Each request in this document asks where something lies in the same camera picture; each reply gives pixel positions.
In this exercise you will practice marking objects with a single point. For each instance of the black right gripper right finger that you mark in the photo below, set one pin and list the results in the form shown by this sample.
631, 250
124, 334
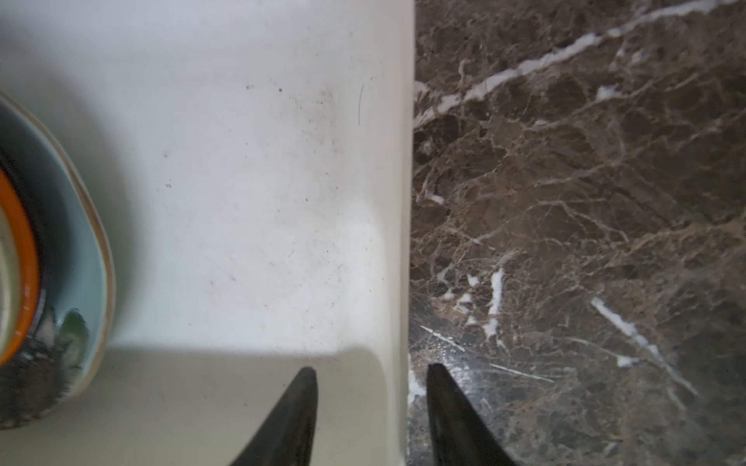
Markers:
458, 434

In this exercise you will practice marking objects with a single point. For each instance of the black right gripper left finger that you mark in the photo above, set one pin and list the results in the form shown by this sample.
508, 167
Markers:
286, 437

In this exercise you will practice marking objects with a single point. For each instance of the mint green floral plate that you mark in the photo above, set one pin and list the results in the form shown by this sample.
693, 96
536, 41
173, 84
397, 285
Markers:
66, 342

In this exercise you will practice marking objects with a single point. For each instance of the orange plate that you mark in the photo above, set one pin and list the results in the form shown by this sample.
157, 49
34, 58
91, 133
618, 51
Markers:
29, 262

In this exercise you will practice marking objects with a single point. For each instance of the white plastic bin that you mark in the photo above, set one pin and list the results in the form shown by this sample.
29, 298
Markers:
251, 164

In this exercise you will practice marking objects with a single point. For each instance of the cream floral plate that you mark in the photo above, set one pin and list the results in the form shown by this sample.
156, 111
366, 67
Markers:
10, 276

